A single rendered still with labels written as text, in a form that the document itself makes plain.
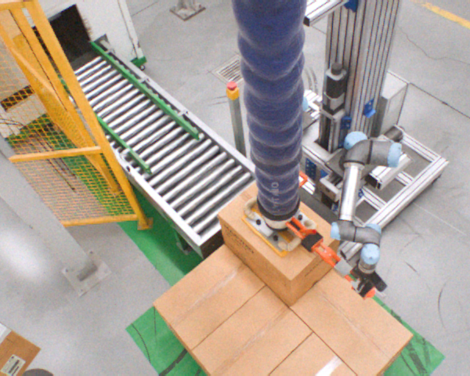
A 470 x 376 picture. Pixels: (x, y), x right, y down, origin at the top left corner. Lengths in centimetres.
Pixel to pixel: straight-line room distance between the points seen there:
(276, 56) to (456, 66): 370
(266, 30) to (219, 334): 188
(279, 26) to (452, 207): 281
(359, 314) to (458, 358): 89
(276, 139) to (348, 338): 140
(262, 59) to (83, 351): 265
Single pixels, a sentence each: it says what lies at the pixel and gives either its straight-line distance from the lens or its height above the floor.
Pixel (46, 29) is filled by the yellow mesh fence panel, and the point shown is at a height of 194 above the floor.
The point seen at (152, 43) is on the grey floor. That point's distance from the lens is 550.
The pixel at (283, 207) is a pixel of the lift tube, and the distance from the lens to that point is 233.
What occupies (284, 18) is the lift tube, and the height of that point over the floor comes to 238.
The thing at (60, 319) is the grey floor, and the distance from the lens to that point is 382.
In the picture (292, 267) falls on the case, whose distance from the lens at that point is 254.
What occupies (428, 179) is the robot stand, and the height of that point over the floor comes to 23.
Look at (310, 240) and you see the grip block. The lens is 245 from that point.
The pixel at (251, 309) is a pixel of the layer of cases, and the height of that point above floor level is 54.
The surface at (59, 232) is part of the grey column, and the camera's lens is 332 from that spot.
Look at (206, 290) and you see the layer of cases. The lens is 296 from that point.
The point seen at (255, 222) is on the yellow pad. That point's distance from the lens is 264.
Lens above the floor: 326
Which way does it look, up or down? 56 degrees down
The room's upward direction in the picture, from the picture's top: 10 degrees counter-clockwise
